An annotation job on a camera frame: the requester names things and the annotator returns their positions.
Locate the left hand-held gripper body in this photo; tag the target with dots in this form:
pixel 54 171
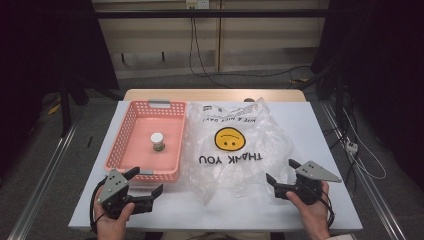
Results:
pixel 112 186

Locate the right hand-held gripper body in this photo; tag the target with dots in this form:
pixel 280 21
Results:
pixel 313 171

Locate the pink plastic basket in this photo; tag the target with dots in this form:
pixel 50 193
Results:
pixel 138 133

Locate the small white-capped bottle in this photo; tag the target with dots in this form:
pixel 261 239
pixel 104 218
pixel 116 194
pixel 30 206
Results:
pixel 157 140

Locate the clear smiley plastic bag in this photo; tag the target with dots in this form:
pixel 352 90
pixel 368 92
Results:
pixel 230 166

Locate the person's left hand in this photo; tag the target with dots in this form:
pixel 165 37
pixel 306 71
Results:
pixel 111 228

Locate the person's right hand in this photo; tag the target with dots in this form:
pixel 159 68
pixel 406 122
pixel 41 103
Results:
pixel 315 218

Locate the white power strip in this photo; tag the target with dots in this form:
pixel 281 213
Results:
pixel 351 147

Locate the white table mat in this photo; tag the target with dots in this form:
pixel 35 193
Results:
pixel 206 213

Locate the black metal stand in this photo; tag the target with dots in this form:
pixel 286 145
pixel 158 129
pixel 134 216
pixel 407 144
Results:
pixel 65 106

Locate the wooden table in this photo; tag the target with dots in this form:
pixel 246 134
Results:
pixel 186 94

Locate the black curtain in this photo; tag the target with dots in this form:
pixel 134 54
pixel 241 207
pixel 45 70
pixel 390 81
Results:
pixel 40 50
pixel 383 66

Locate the black horizontal bar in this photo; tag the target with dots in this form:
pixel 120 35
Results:
pixel 206 13

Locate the metal floor rail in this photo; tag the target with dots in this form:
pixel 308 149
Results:
pixel 370 186
pixel 43 180

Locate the white wall outlet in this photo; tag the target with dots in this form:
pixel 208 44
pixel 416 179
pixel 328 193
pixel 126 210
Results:
pixel 197 4

